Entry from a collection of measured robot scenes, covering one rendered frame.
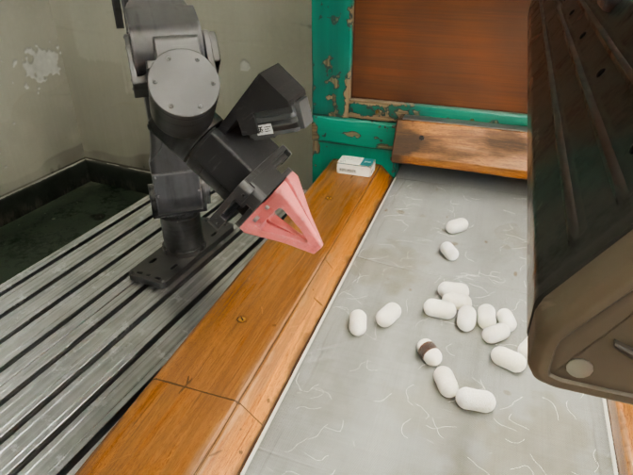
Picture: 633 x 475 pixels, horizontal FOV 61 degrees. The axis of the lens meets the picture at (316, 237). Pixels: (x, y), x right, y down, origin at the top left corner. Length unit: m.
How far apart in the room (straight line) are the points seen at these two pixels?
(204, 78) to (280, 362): 0.28
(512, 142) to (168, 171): 0.52
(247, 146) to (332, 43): 0.46
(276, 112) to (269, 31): 1.62
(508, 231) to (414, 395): 0.37
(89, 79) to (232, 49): 0.81
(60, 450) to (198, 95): 0.39
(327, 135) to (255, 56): 1.18
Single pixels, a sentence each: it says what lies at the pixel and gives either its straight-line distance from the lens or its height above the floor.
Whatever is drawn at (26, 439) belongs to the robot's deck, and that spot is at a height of 0.67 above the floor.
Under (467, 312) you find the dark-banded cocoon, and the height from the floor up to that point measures 0.76.
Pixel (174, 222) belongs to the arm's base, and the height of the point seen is 0.74.
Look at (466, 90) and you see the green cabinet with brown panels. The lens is 0.93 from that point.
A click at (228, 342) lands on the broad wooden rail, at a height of 0.76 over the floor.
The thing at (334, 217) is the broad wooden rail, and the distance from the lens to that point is 0.79.
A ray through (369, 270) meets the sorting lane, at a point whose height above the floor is 0.74.
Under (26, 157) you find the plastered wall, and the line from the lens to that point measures 2.72.
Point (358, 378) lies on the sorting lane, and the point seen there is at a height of 0.74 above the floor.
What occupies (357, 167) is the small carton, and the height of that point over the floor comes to 0.78.
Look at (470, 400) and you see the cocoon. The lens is 0.54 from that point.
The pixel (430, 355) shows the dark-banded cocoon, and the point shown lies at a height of 0.76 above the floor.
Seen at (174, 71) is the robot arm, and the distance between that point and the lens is 0.46.
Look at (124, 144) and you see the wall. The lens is 2.71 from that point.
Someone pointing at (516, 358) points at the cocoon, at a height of 0.76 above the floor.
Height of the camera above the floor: 1.14
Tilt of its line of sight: 31 degrees down
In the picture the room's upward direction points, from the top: straight up
